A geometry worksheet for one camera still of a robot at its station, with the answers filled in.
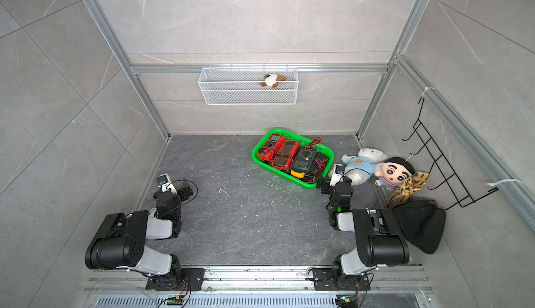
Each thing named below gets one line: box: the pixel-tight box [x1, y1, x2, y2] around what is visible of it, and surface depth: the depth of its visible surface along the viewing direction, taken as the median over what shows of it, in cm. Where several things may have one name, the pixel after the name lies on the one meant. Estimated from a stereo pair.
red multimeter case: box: [271, 140, 300, 170], surface depth 99 cm
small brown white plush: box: [258, 73, 288, 89], surface depth 90 cm
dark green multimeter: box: [290, 145, 319, 174], surface depth 95 cm
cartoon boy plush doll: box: [374, 156, 416, 190], surface depth 83 cm
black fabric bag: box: [391, 199, 447, 255], surface depth 66 cm
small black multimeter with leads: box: [312, 151, 330, 179], surface depth 97 cm
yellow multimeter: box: [290, 169, 306, 179], surface depth 95 cm
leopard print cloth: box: [384, 172, 430, 210], surface depth 76 cm
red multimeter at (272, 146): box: [257, 133, 286, 161], surface depth 103 cm
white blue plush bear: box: [341, 147, 389, 187], surface depth 101 cm
